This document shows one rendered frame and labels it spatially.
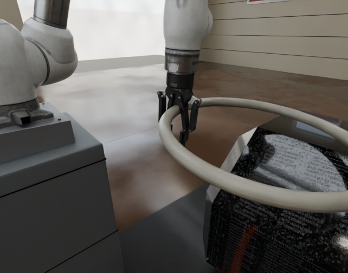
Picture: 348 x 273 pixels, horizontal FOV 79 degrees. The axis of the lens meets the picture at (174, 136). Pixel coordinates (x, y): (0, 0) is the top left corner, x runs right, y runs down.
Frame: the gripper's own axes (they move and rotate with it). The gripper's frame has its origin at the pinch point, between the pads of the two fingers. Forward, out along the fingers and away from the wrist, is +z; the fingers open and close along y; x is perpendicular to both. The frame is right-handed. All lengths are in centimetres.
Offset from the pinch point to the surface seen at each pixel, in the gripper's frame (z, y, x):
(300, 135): -0.9, 33.4, 27.4
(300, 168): 5.5, 36.0, 16.3
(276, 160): 6.1, 28.9, 18.1
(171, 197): 83, -29, 54
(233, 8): -95, -240, 768
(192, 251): 80, 4, 23
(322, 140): -1.4, 39.8, 26.6
